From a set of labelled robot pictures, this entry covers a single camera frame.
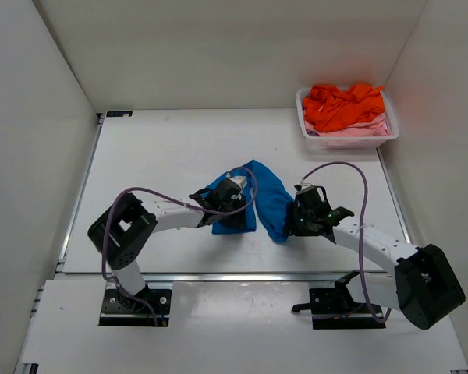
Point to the pink t shirt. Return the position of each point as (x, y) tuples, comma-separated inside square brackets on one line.
[(377, 127)]

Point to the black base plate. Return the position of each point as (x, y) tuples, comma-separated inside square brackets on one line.
[(156, 308), (330, 311)]

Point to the blue t shirt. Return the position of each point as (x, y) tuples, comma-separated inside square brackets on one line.
[(269, 206)]

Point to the white plastic basket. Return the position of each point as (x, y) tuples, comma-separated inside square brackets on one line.
[(316, 143)]

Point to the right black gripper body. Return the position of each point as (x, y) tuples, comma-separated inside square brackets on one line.
[(293, 220)]

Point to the orange t shirt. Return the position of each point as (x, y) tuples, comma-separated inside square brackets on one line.
[(330, 109)]

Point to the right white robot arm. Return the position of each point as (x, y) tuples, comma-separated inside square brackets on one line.
[(416, 281)]

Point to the black label sticker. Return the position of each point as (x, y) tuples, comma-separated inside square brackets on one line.
[(118, 114)]

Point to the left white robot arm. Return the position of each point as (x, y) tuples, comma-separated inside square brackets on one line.
[(121, 232)]

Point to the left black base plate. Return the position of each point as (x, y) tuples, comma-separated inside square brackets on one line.
[(156, 308)]

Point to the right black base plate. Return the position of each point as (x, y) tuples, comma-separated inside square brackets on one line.
[(330, 311)]

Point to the aluminium table rail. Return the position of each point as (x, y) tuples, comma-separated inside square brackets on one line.
[(243, 277)]

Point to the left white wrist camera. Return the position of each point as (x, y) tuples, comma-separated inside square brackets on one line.
[(239, 180)]

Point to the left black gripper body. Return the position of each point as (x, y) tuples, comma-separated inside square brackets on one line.
[(239, 210)]

